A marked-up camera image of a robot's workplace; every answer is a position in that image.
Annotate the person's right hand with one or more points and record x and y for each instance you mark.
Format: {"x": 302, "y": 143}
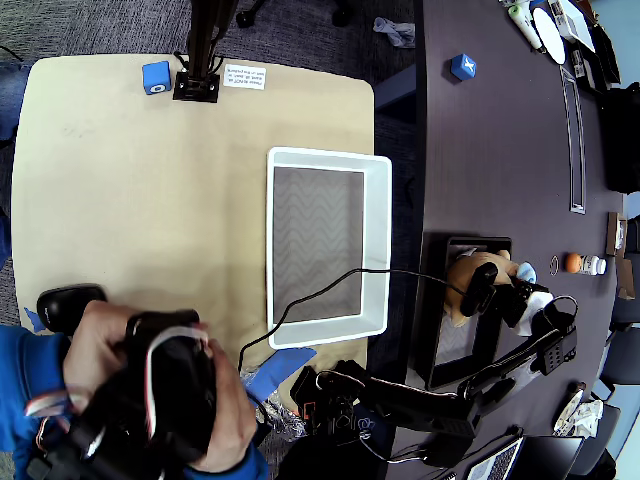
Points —
{"x": 232, "y": 415}

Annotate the left forearm blue sleeve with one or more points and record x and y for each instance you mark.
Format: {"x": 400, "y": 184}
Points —
{"x": 30, "y": 365}

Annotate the white round disc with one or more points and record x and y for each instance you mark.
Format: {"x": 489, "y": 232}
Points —
{"x": 549, "y": 35}

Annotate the white paper box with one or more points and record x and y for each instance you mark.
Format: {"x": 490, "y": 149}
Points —
{"x": 575, "y": 25}

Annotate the long blue tape strip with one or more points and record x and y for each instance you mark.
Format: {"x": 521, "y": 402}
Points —
{"x": 285, "y": 362}

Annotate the black camera stand post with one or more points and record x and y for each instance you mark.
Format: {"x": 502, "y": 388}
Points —
{"x": 197, "y": 85}

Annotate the open brown cardboard box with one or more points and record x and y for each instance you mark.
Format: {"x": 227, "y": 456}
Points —
{"x": 616, "y": 235}

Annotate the grey cloth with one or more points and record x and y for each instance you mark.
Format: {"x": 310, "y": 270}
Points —
{"x": 397, "y": 31}

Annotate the small orange ball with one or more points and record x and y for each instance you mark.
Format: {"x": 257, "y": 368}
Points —
{"x": 573, "y": 262}

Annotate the white plastic bin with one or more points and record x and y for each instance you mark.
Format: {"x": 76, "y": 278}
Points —
{"x": 377, "y": 250}

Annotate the open laptop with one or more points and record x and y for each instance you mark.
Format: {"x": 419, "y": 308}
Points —
{"x": 550, "y": 457}

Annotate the black webcam on gripper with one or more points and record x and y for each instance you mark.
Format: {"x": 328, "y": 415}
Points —
{"x": 480, "y": 290}

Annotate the white pill bottle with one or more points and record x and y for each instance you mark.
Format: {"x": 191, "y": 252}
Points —
{"x": 594, "y": 265}

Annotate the black leader arm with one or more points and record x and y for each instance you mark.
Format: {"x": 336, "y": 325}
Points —
{"x": 170, "y": 390}

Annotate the white tube green cap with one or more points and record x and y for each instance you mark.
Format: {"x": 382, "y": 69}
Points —
{"x": 525, "y": 25}

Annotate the crumpled white tissue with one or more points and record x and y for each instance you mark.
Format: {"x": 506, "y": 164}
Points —
{"x": 590, "y": 417}

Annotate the orange plush toy blue ears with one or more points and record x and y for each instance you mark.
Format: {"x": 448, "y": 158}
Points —
{"x": 462, "y": 272}

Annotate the silver snack wrapper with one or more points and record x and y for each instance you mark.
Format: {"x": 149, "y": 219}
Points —
{"x": 567, "y": 410}

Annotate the black and blue bag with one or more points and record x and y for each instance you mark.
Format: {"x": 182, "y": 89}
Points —
{"x": 620, "y": 140}

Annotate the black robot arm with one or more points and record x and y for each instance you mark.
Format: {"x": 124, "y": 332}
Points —
{"x": 425, "y": 405}

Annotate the grey office chair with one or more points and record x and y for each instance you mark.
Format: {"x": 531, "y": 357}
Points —
{"x": 611, "y": 425}
{"x": 627, "y": 310}
{"x": 625, "y": 360}

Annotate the small blue tape piece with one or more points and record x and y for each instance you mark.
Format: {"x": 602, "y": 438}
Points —
{"x": 32, "y": 320}

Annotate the black flat case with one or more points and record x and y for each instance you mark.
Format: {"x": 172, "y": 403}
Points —
{"x": 605, "y": 55}

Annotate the black computer mouse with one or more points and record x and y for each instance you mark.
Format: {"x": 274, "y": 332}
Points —
{"x": 60, "y": 305}

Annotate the white printed paper label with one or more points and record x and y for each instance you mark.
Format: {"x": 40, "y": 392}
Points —
{"x": 244, "y": 77}

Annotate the grey chevron liner mat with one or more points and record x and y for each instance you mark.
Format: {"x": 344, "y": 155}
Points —
{"x": 455, "y": 345}
{"x": 315, "y": 240}

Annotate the blue cube with X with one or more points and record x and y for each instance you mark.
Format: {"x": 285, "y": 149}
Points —
{"x": 462, "y": 67}

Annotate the person's left hand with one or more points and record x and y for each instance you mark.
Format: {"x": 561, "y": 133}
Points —
{"x": 95, "y": 340}

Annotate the right forearm blue sleeve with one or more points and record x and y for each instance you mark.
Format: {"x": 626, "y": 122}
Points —
{"x": 240, "y": 465}

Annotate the black rectangular tray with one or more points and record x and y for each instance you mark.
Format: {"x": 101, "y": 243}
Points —
{"x": 430, "y": 300}

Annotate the blue cube with O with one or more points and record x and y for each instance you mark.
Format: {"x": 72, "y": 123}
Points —
{"x": 156, "y": 77}

